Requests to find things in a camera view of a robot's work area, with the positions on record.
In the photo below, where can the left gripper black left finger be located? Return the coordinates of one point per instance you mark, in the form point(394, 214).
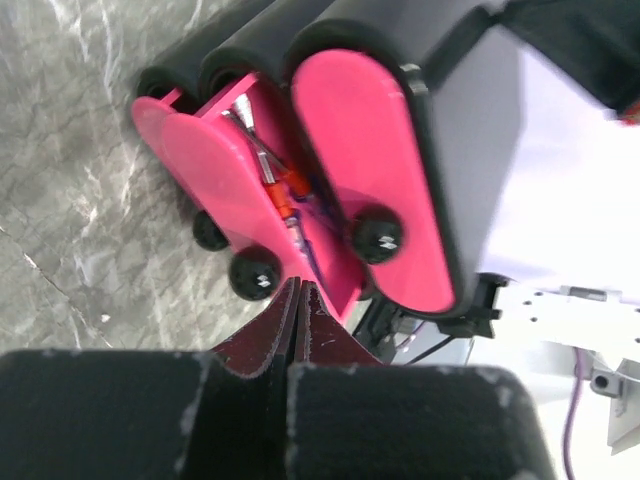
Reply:
point(135, 414)

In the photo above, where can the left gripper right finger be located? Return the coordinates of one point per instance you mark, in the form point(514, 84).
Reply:
point(371, 421)

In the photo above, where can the blue red screwdriver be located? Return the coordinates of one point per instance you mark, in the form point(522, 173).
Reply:
point(291, 218)

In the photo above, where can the small red screwdriver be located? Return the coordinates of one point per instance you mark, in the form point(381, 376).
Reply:
point(270, 166)

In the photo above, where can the pink drawer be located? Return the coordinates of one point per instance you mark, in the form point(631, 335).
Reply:
point(149, 113)
point(357, 119)
point(219, 165)

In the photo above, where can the pink top drawer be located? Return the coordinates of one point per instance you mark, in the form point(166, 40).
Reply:
point(357, 119)

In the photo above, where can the black drawer cabinet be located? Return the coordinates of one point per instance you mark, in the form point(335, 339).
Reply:
point(457, 64)

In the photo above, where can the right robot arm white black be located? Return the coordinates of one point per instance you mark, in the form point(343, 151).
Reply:
point(546, 338)

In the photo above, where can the pink bottom drawer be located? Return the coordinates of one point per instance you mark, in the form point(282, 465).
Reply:
point(149, 113)

